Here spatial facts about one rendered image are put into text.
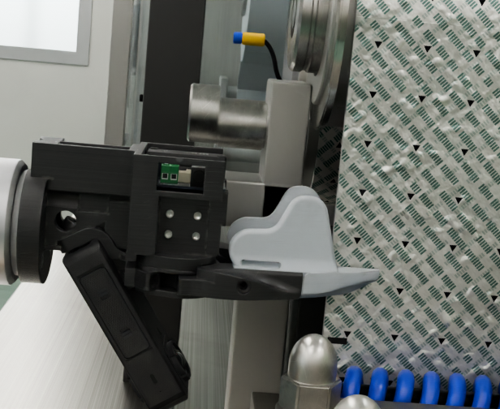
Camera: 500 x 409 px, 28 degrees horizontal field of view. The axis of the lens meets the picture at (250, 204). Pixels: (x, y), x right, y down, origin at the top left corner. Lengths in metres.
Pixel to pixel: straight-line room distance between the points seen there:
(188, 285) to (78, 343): 0.53
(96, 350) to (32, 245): 0.50
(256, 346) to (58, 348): 0.41
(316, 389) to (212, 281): 0.08
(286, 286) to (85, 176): 0.13
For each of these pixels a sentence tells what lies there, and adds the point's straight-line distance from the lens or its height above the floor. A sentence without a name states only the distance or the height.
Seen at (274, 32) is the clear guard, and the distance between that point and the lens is 1.64.
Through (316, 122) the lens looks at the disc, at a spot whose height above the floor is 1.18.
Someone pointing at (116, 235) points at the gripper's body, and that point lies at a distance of 0.60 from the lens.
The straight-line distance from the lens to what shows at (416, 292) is 0.63.
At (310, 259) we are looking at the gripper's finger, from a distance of 0.60.
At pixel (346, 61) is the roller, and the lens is 0.62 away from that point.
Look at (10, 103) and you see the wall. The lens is 6.28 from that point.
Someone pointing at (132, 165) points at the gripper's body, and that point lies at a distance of 0.59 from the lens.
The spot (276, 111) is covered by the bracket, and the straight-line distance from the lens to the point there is 0.68.
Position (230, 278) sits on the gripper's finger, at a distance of 0.57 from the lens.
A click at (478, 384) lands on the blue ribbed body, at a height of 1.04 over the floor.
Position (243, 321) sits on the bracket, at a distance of 0.71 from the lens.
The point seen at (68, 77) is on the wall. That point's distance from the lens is 6.22.
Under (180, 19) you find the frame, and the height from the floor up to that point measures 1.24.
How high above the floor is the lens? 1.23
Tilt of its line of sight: 9 degrees down
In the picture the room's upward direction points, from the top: 5 degrees clockwise
